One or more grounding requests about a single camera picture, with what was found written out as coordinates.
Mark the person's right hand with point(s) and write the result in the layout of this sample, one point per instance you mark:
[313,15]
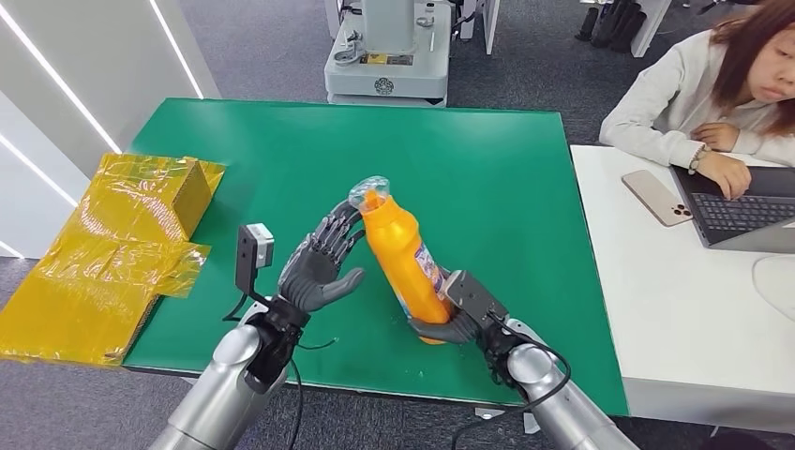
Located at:
[730,174]

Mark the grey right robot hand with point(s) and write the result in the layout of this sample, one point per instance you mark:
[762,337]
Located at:
[453,332]

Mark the person's left hand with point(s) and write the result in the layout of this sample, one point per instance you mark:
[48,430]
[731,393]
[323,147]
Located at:
[714,135]

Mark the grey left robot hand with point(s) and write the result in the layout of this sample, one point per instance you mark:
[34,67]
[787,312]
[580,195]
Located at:
[313,273]

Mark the orange detergent bottle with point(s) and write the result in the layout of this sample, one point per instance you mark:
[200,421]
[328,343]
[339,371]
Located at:
[397,261]

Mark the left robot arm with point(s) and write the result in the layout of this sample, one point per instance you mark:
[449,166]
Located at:
[217,397]

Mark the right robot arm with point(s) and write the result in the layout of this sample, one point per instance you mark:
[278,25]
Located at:
[559,404]

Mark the white robot base machine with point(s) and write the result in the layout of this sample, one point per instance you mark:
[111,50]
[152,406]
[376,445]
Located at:
[388,62]

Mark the grey laptop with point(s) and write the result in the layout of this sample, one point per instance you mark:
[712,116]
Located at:
[739,214]

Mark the person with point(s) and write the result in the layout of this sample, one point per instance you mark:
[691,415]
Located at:
[671,93]

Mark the beige smartphone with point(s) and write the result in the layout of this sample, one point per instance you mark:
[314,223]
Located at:
[657,197]

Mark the white table foot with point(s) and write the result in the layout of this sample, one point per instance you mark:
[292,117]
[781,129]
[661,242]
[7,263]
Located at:
[528,425]

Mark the white round object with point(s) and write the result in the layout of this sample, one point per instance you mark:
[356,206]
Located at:
[776,286]

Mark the white desk leg panel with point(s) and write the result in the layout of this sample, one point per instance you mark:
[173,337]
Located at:
[649,28]
[487,25]

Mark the green table mat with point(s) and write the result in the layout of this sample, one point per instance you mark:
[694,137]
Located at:
[466,205]

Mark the white desk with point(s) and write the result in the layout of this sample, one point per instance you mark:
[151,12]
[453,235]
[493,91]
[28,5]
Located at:
[683,310]

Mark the black bundle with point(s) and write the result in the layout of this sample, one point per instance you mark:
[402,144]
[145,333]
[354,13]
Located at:
[612,25]

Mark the yellow wrapped cardboard box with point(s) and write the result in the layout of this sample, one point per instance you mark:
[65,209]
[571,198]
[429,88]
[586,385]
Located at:
[143,199]

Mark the yellow wrapped flat cardboard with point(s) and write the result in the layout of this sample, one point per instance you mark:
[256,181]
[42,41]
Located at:
[62,310]

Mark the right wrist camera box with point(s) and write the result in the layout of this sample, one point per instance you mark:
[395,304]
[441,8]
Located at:
[475,298]

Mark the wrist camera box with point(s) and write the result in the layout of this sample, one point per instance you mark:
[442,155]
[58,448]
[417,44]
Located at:
[475,298]
[251,254]

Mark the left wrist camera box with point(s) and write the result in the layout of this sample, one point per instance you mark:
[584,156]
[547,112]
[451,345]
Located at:
[251,254]

